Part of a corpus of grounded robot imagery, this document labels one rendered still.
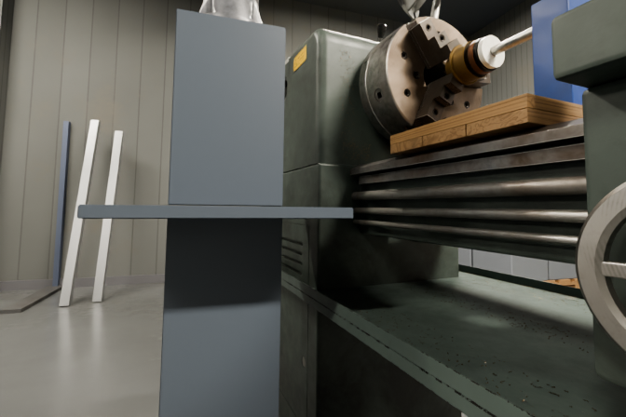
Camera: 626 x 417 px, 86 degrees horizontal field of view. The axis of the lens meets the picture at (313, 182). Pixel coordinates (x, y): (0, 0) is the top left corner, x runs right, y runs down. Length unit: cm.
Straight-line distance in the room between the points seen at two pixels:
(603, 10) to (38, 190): 384
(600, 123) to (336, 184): 61
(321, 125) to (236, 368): 58
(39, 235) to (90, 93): 138
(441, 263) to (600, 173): 76
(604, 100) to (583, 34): 6
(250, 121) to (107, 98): 327
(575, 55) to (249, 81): 49
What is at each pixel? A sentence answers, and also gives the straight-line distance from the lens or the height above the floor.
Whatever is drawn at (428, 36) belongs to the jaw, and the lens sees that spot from 90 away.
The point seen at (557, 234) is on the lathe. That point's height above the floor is 72.
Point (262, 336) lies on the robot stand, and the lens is 67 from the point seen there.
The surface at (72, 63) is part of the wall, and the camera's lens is 403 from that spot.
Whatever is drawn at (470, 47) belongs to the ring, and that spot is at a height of 109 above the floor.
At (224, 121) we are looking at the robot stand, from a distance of 63.
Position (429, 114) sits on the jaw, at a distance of 83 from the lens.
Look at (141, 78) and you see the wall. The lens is 387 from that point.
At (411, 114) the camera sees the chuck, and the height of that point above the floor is 97.
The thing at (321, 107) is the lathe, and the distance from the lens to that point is 91.
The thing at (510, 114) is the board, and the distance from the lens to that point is 55.
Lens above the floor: 75
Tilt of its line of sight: 4 degrees up
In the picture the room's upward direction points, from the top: 1 degrees clockwise
